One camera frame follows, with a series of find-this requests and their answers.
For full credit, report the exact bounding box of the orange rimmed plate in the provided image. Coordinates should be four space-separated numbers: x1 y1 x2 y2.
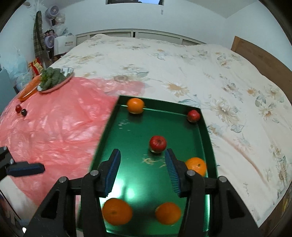
18 81 40 102

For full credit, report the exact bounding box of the green leafy vegetable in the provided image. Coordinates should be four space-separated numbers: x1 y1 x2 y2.
40 67 65 89

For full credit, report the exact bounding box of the small grey fan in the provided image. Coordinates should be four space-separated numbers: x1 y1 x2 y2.
44 35 55 49
45 6 60 19

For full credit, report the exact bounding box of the white slatted radiator cover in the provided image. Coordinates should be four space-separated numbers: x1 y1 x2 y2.
75 28 207 46

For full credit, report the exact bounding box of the red plastic sheet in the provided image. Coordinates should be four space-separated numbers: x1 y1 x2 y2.
0 77 145 205

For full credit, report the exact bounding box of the light blue ribbed suitcase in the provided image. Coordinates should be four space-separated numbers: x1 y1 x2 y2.
0 68 17 112

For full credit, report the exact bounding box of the floral white duvet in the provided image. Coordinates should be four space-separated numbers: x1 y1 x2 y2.
49 34 291 226

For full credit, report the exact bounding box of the pale blue plastic bag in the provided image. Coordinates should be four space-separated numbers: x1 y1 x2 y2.
0 53 32 90

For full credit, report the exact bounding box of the yellow and red snack bag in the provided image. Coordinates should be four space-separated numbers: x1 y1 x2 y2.
28 58 44 76

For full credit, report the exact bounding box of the white paper bag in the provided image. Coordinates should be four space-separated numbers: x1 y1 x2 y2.
55 35 77 55

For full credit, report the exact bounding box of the clear plastic bag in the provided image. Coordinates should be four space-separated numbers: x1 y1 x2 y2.
56 14 69 36

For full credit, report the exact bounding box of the plaid scarf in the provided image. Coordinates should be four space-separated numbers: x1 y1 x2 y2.
33 11 47 66

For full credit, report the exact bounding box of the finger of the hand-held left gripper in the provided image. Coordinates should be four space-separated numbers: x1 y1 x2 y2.
6 162 45 177

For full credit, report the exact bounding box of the wooden headboard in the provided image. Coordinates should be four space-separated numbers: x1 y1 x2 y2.
231 36 292 96

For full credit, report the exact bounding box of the orange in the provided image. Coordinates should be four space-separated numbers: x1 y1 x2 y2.
155 202 182 225
185 157 207 177
127 98 145 114
102 198 133 226

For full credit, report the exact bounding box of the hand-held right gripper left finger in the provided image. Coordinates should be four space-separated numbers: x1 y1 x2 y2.
24 149 121 237

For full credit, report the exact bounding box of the green metal tray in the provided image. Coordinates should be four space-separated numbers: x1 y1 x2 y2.
78 95 217 236

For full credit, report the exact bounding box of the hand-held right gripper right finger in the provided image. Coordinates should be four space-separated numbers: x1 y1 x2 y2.
165 148 259 237

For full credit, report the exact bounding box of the carrot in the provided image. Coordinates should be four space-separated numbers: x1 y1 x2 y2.
22 76 43 95

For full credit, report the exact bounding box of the dark framed window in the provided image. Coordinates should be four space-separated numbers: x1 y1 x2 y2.
105 0 164 5

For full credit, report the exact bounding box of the white plate with blue rim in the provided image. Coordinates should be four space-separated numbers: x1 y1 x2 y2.
37 67 75 93

